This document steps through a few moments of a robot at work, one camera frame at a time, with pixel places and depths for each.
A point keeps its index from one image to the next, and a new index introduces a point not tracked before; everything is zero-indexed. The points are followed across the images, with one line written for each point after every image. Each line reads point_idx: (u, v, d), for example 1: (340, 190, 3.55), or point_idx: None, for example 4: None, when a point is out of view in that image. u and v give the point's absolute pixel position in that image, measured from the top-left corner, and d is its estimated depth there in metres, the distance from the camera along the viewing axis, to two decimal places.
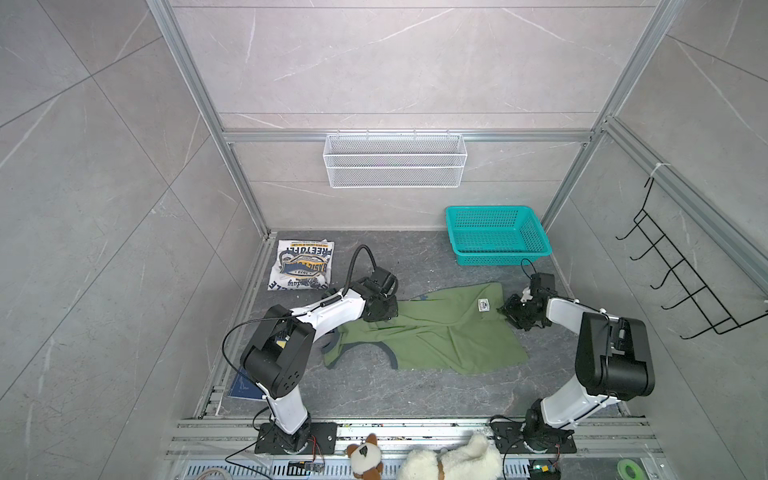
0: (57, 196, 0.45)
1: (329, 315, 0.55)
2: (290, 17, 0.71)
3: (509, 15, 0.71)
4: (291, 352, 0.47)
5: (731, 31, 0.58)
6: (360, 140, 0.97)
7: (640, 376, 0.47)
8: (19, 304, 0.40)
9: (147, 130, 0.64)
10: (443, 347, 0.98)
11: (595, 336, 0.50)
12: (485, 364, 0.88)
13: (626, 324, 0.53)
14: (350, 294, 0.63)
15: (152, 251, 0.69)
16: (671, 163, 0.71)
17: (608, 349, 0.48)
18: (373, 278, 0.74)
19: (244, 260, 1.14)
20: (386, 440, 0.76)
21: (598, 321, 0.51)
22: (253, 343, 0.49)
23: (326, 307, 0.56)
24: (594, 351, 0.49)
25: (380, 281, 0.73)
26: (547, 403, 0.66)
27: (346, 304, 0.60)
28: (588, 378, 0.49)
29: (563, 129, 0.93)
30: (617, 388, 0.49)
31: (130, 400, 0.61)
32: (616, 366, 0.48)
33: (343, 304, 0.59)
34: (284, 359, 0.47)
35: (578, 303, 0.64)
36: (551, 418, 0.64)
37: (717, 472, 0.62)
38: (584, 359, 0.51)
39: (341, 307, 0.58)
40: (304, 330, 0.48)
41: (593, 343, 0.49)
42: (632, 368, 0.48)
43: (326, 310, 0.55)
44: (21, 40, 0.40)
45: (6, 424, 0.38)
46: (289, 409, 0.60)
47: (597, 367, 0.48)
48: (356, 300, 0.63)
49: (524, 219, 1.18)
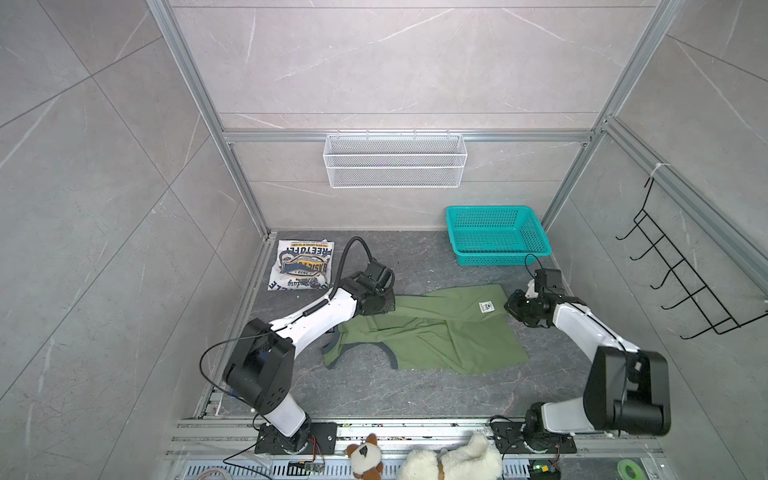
0: (57, 196, 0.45)
1: (315, 323, 0.52)
2: (290, 17, 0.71)
3: (508, 15, 0.71)
4: (274, 367, 0.44)
5: (731, 31, 0.58)
6: (360, 141, 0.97)
7: (656, 416, 0.44)
8: (19, 304, 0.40)
9: (147, 130, 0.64)
10: (443, 347, 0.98)
11: (611, 375, 0.45)
12: (485, 365, 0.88)
13: (645, 359, 0.46)
14: (337, 295, 0.59)
15: (152, 251, 0.69)
16: (671, 163, 0.71)
17: (624, 390, 0.46)
18: (366, 273, 0.70)
19: (244, 260, 1.14)
20: (386, 440, 0.76)
21: (614, 358, 0.46)
22: (232, 360, 0.47)
23: (309, 316, 0.52)
24: (609, 392, 0.45)
25: (374, 275, 0.69)
26: (549, 409, 0.64)
27: (333, 308, 0.56)
28: (601, 416, 0.45)
29: (563, 129, 0.93)
30: (630, 428, 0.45)
31: (130, 400, 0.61)
32: (631, 407, 0.44)
33: (329, 308, 0.55)
34: (266, 374, 0.45)
35: (588, 315, 0.57)
36: (552, 426, 0.64)
37: (717, 472, 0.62)
38: (596, 393, 0.47)
39: (326, 312, 0.54)
40: (284, 347, 0.45)
41: (608, 385, 0.45)
42: (646, 407, 0.44)
43: (309, 319, 0.51)
44: (21, 40, 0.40)
45: (6, 424, 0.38)
46: (284, 417, 0.60)
47: (609, 409, 0.45)
48: (344, 302, 0.58)
49: (524, 219, 1.18)
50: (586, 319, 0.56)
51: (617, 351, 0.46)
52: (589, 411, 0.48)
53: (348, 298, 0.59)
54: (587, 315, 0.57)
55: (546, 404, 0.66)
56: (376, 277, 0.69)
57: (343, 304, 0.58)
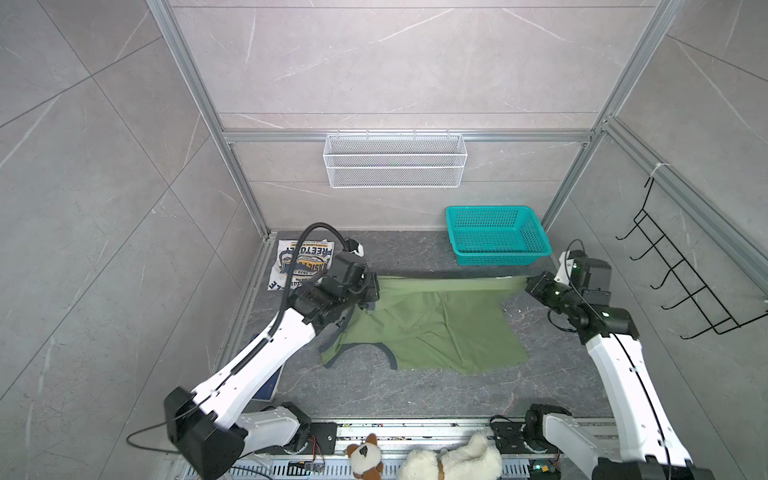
0: (57, 196, 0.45)
1: (255, 373, 0.43)
2: (290, 17, 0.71)
3: (508, 15, 0.71)
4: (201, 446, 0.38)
5: (731, 31, 0.58)
6: (360, 140, 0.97)
7: None
8: (19, 304, 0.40)
9: (147, 130, 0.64)
10: (443, 347, 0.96)
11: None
12: (484, 363, 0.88)
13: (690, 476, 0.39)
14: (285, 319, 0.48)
15: (152, 251, 0.69)
16: (670, 163, 0.71)
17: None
18: (331, 273, 0.55)
19: (244, 260, 1.14)
20: (386, 440, 0.76)
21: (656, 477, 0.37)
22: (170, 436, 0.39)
23: (240, 373, 0.42)
24: None
25: (339, 276, 0.55)
26: (552, 421, 0.63)
27: (278, 346, 0.46)
28: None
29: (563, 129, 0.93)
30: None
31: (130, 400, 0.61)
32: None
33: (271, 351, 0.45)
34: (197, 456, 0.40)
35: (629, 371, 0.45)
36: (552, 434, 0.63)
37: (717, 472, 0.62)
38: None
39: (267, 355, 0.44)
40: (205, 425, 0.38)
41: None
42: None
43: (241, 377, 0.42)
44: (21, 40, 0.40)
45: (6, 424, 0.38)
46: (277, 429, 0.59)
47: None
48: (296, 330, 0.47)
49: (524, 219, 1.18)
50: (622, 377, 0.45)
51: (659, 465, 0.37)
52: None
53: (302, 327, 0.48)
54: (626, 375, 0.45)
55: (550, 413, 0.64)
56: (343, 276, 0.54)
57: (294, 334, 0.47)
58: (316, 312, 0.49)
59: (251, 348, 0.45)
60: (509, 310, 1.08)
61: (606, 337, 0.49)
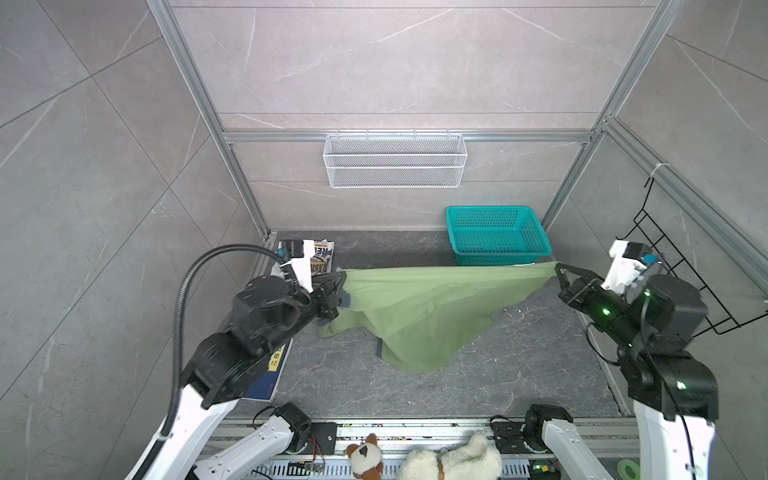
0: (57, 196, 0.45)
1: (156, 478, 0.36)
2: (290, 16, 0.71)
3: (508, 15, 0.71)
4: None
5: (731, 31, 0.58)
6: (360, 141, 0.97)
7: None
8: (19, 304, 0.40)
9: (147, 130, 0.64)
10: (428, 340, 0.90)
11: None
12: (459, 343, 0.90)
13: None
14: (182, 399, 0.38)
15: (152, 251, 0.69)
16: (670, 163, 0.71)
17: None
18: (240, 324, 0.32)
19: (244, 260, 1.14)
20: (386, 440, 0.76)
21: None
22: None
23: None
24: None
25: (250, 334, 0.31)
26: (558, 433, 0.61)
27: (174, 442, 0.37)
28: None
29: (563, 129, 0.93)
30: None
31: (130, 401, 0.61)
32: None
33: (175, 448, 0.37)
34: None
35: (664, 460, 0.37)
36: (549, 440, 0.64)
37: (717, 472, 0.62)
38: None
39: (164, 456, 0.37)
40: None
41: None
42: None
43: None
44: (21, 40, 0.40)
45: (6, 425, 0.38)
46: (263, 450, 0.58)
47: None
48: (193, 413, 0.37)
49: (524, 220, 1.18)
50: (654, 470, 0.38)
51: None
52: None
53: (200, 412, 0.37)
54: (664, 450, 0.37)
55: (550, 420, 0.64)
56: (253, 325, 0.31)
57: (195, 420, 0.37)
58: (216, 391, 0.37)
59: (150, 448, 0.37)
60: (509, 310, 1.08)
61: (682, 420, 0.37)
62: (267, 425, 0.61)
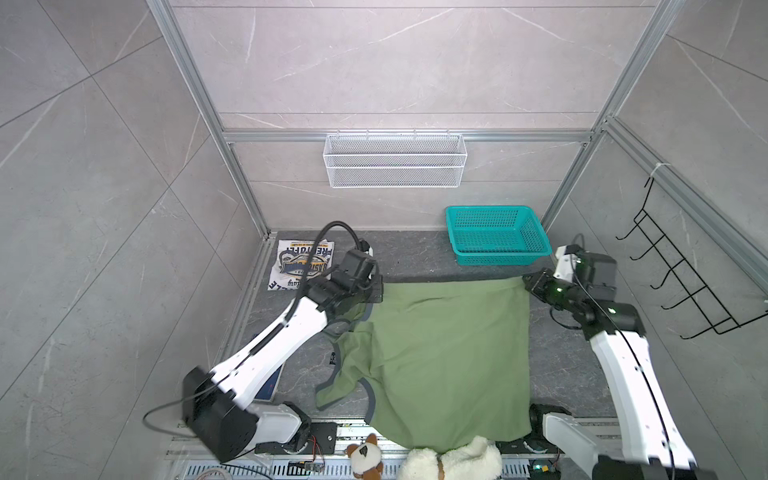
0: (58, 196, 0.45)
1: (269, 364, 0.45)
2: (290, 16, 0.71)
3: (508, 15, 0.71)
4: (220, 428, 0.38)
5: (731, 31, 0.58)
6: (360, 140, 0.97)
7: None
8: (19, 303, 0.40)
9: (147, 130, 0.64)
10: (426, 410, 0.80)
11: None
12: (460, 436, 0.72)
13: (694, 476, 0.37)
14: (294, 315, 0.48)
15: (152, 251, 0.69)
16: (670, 163, 0.71)
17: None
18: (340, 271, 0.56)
19: (244, 259, 1.14)
20: (386, 440, 0.76)
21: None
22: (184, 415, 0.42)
23: (260, 353, 0.44)
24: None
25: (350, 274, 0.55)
26: (552, 423, 0.63)
27: (289, 334, 0.47)
28: None
29: (564, 129, 0.93)
30: None
31: (130, 400, 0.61)
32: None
33: (286, 337, 0.46)
34: (215, 434, 0.38)
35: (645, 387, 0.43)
36: (550, 436, 0.63)
37: (717, 472, 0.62)
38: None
39: (283, 339, 0.46)
40: (222, 406, 0.39)
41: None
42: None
43: (259, 358, 0.44)
44: (21, 40, 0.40)
45: (6, 425, 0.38)
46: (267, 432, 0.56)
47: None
48: (308, 323, 0.49)
49: (524, 219, 1.18)
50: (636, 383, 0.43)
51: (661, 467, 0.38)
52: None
53: (316, 313, 0.49)
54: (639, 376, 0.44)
55: (551, 412, 0.65)
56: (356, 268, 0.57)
57: (311, 321, 0.49)
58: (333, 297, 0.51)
59: (270, 328, 0.47)
60: None
61: (614, 336, 0.47)
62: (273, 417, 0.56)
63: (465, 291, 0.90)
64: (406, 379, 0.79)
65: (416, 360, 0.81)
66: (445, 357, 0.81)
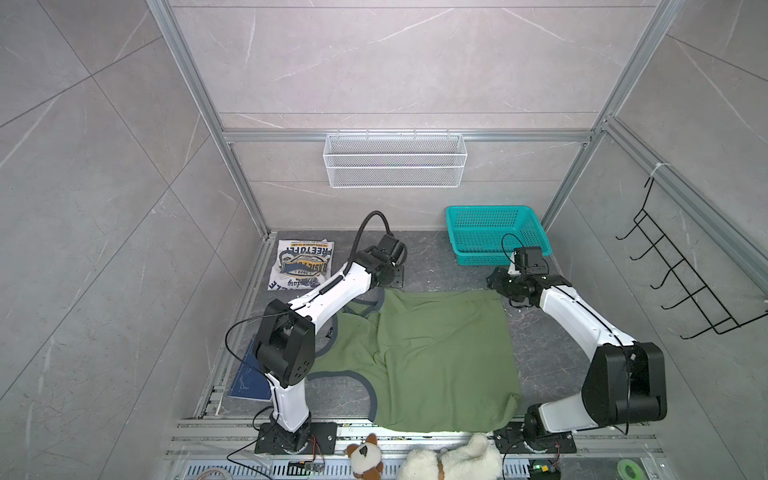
0: (57, 196, 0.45)
1: (332, 301, 0.54)
2: (290, 17, 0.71)
3: (508, 15, 0.71)
4: (295, 348, 0.47)
5: (731, 31, 0.58)
6: (360, 140, 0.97)
7: (651, 404, 0.45)
8: (19, 303, 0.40)
9: (147, 130, 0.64)
10: (430, 401, 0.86)
11: (611, 376, 0.44)
12: (462, 421, 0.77)
13: (641, 350, 0.47)
14: (353, 269, 0.60)
15: (152, 251, 0.69)
16: (670, 163, 0.71)
17: (625, 386, 0.44)
18: (378, 247, 0.70)
19: (244, 260, 1.14)
20: (386, 440, 0.76)
21: (616, 358, 0.44)
22: (259, 337, 0.50)
23: (326, 295, 0.53)
24: (612, 390, 0.44)
25: (386, 249, 0.69)
26: (548, 413, 0.64)
27: (348, 283, 0.57)
28: (602, 413, 0.46)
29: (564, 129, 0.93)
30: (632, 418, 0.45)
31: (130, 400, 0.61)
32: (629, 409, 0.45)
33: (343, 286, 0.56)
34: (288, 353, 0.48)
35: (582, 308, 0.54)
36: (552, 426, 0.64)
37: (717, 472, 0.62)
38: (596, 392, 0.47)
39: (342, 287, 0.56)
40: (303, 326, 0.47)
41: (609, 384, 0.44)
42: (645, 403, 0.45)
43: (327, 298, 0.53)
44: (21, 40, 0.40)
45: (6, 424, 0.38)
46: (294, 404, 0.61)
47: (610, 409, 0.44)
48: (361, 275, 0.60)
49: (524, 219, 1.18)
50: (578, 308, 0.55)
51: (617, 349, 0.45)
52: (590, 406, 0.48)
53: (364, 275, 0.61)
54: (578, 305, 0.55)
55: (543, 406, 0.66)
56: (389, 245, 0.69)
57: (360, 281, 0.61)
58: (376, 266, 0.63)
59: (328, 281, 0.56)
60: (510, 309, 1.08)
61: (550, 288, 0.61)
62: (278, 418, 0.65)
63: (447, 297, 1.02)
64: (408, 367, 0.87)
65: (414, 356, 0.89)
66: (439, 354, 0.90)
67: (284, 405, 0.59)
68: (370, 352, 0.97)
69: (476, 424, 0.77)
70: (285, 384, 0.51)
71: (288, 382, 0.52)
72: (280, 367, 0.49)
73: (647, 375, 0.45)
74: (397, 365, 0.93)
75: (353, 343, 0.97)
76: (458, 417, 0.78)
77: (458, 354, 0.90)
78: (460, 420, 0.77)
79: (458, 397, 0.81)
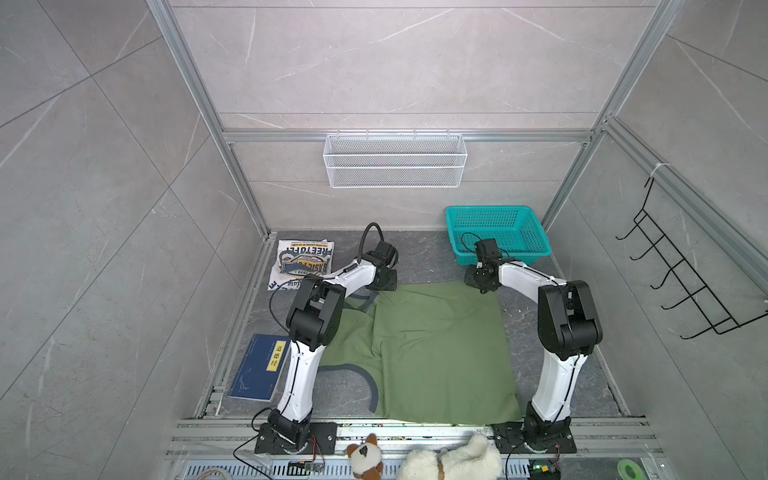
0: (57, 196, 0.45)
1: (352, 280, 0.67)
2: (290, 17, 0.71)
3: (508, 16, 0.71)
4: (332, 308, 0.58)
5: (731, 30, 0.58)
6: (360, 140, 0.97)
7: (591, 330, 0.55)
8: (19, 304, 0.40)
9: (147, 130, 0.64)
10: (427, 394, 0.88)
11: (552, 307, 0.55)
12: (458, 414, 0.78)
13: (574, 285, 0.59)
14: (363, 262, 0.73)
15: (152, 251, 0.69)
16: (670, 163, 0.71)
17: (566, 315, 0.55)
18: (376, 250, 0.85)
19: (244, 260, 1.14)
20: (386, 440, 0.76)
21: (553, 293, 0.56)
22: (295, 304, 0.60)
23: (348, 272, 0.66)
24: (555, 321, 0.55)
25: (383, 252, 0.85)
26: (538, 399, 0.67)
27: (363, 269, 0.71)
28: (554, 345, 0.55)
29: (564, 129, 0.93)
30: (578, 345, 0.58)
31: (130, 400, 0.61)
32: (574, 334, 0.55)
33: (360, 269, 0.70)
34: (325, 314, 0.58)
35: (528, 271, 0.66)
36: (548, 413, 0.65)
37: (717, 472, 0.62)
38: (547, 329, 0.57)
39: (359, 271, 0.69)
40: (337, 289, 0.58)
41: (552, 314, 0.55)
42: (586, 327, 0.55)
43: (349, 275, 0.65)
44: (21, 40, 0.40)
45: (7, 425, 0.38)
46: (308, 389, 0.67)
47: (558, 336, 0.54)
48: (370, 266, 0.74)
49: (524, 219, 1.18)
50: (525, 271, 0.67)
51: (554, 286, 0.56)
52: (546, 344, 0.58)
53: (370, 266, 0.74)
54: (525, 269, 0.68)
55: (535, 398, 0.68)
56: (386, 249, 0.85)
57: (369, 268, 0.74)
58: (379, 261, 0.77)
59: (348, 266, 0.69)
60: (509, 309, 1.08)
61: (503, 264, 0.74)
62: (286, 407, 0.65)
63: (443, 291, 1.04)
64: (403, 360, 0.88)
65: (411, 349, 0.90)
66: (436, 348, 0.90)
67: (299, 384, 0.63)
68: (368, 345, 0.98)
69: (471, 417, 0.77)
70: (312, 349, 0.60)
71: (318, 345, 0.61)
72: (313, 330, 0.58)
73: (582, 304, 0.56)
74: (392, 359, 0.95)
75: (352, 337, 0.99)
76: (455, 411, 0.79)
77: (454, 348, 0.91)
78: (456, 414, 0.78)
79: (453, 391, 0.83)
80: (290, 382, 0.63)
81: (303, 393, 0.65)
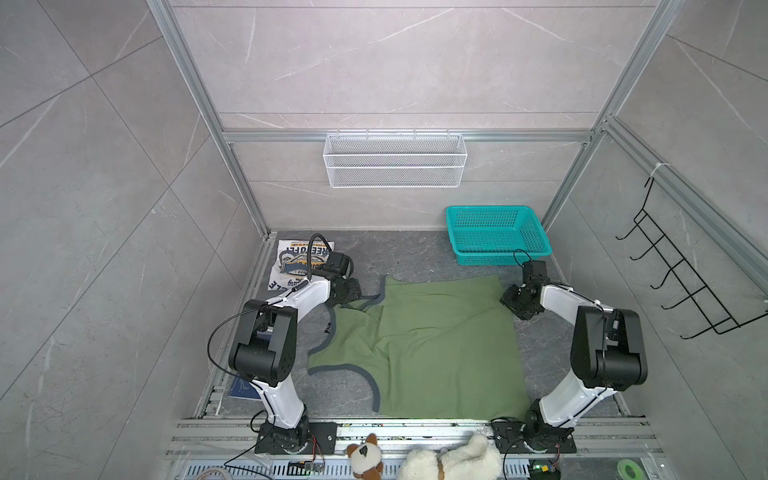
0: (57, 196, 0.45)
1: (304, 298, 0.58)
2: (290, 16, 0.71)
3: (508, 15, 0.71)
4: (283, 337, 0.49)
5: (731, 31, 0.58)
6: (360, 140, 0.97)
7: (632, 365, 0.49)
8: (19, 304, 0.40)
9: (147, 130, 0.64)
10: (428, 393, 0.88)
11: (590, 331, 0.50)
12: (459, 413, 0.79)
13: (620, 314, 0.53)
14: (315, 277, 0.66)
15: (152, 251, 0.69)
16: (671, 163, 0.71)
17: (604, 342, 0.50)
18: (327, 262, 0.77)
19: (244, 260, 1.14)
20: (385, 440, 0.76)
21: (595, 316, 0.51)
22: (238, 341, 0.49)
23: (298, 292, 0.58)
24: (591, 345, 0.50)
25: (335, 262, 0.77)
26: (545, 402, 0.66)
27: (315, 284, 0.63)
28: (586, 369, 0.49)
29: (564, 129, 0.93)
30: (611, 376, 0.50)
31: (130, 400, 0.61)
32: (609, 364, 0.49)
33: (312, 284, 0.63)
34: (275, 345, 0.49)
35: (572, 292, 0.62)
36: (552, 418, 0.64)
37: (717, 472, 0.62)
38: (581, 351, 0.51)
39: (311, 287, 0.61)
40: (285, 313, 0.50)
41: (590, 338, 0.50)
42: (628, 362, 0.49)
43: (299, 293, 0.58)
44: (21, 40, 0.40)
45: (6, 425, 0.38)
46: (287, 404, 0.61)
47: (591, 361, 0.49)
48: (324, 280, 0.66)
49: (524, 219, 1.18)
50: (571, 293, 0.62)
51: (597, 309, 0.51)
52: (577, 369, 0.52)
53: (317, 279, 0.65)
54: (570, 291, 0.63)
55: (544, 399, 0.67)
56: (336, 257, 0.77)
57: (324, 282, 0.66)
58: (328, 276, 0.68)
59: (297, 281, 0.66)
60: None
61: (550, 285, 0.69)
62: (275, 420, 0.64)
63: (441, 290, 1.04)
64: (402, 359, 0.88)
65: (410, 349, 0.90)
66: (435, 347, 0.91)
67: (277, 406, 0.59)
68: (367, 345, 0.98)
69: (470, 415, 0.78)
70: (272, 385, 0.51)
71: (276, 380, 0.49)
72: (265, 365, 0.48)
73: (627, 335, 0.50)
74: (396, 357, 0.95)
75: (353, 337, 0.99)
76: (456, 408, 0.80)
77: (452, 346, 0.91)
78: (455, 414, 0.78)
79: (451, 389, 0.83)
80: (268, 406, 0.60)
81: (283, 411, 0.60)
